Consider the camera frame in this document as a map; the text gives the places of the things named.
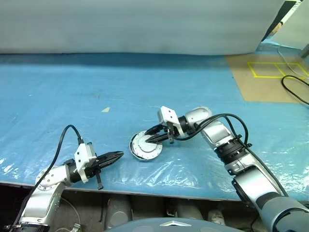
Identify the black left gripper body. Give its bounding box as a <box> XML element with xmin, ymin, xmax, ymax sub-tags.
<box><xmin>83</xmin><ymin>158</ymin><xmax>104</xmax><ymax>191</ymax></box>

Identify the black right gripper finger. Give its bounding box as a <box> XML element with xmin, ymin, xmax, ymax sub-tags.
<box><xmin>144</xmin><ymin>124</ymin><xmax>168</xmax><ymax>135</ymax></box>
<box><xmin>145</xmin><ymin>133</ymin><xmax>170</xmax><ymax>144</ymax></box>

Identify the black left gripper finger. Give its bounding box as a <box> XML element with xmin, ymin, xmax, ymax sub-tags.
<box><xmin>97</xmin><ymin>151</ymin><xmax>125</xmax><ymax>163</ymax></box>
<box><xmin>98</xmin><ymin>156</ymin><xmax>124</xmax><ymax>170</ymax></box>

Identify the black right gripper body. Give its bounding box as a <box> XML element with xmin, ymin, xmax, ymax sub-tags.
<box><xmin>165</xmin><ymin>122</ymin><xmax>176</xmax><ymax>145</ymax></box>

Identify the silver ribbed motor lid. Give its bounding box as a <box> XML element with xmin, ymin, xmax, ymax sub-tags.
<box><xmin>131</xmin><ymin>130</ymin><xmax>162</xmax><ymax>160</ymax></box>

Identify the motor housing with copper windings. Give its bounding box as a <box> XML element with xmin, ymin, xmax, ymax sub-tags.
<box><xmin>129</xmin><ymin>131</ymin><xmax>163</xmax><ymax>162</ymax></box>

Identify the blue plastic table cover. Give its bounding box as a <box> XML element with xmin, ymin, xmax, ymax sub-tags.
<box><xmin>0</xmin><ymin>53</ymin><xmax>309</xmax><ymax>201</ymax></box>

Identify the grey rounded shape with diamond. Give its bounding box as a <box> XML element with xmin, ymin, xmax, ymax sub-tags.
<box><xmin>106</xmin><ymin>217</ymin><xmax>194</xmax><ymax>232</ymax></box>

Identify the white backdrop board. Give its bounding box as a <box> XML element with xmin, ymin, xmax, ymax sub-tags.
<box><xmin>0</xmin><ymin>0</ymin><xmax>287</xmax><ymax>55</ymax></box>

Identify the white box furniture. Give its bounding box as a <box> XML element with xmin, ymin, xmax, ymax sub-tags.
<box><xmin>272</xmin><ymin>0</ymin><xmax>309</xmax><ymax>58</ymax></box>

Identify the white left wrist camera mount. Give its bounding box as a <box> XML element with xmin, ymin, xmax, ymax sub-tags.
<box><xmin>73</xmin><ymin>143</ymin><xmax>98</xmax><ymax>184</ymax></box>

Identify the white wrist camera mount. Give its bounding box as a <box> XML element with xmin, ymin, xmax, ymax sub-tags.
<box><xmin>157</xmin><ymin>105</ymin><xmax>183</xmax><ymax>138</ymax></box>
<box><xmin>73</xmin><ymin>143</ymin><xmax>98</xmax><ymax>184</ymax></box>

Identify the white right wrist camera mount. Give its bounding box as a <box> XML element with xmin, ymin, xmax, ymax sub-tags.
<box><xmin>157</xmin><ymin>105</ymin><xmax>183</xmax><ymax>138</ymax></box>

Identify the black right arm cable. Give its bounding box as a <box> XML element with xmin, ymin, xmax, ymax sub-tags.
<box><xmin>172</xmin><ymin>113</ymin><xmax>252</xmax><ymax>148</ymax></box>

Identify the white cable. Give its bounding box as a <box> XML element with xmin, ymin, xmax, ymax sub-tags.
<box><xmin>277</xmin><ymin>44</ymin><xmax>309</xmax><ymax>79</ymax></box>

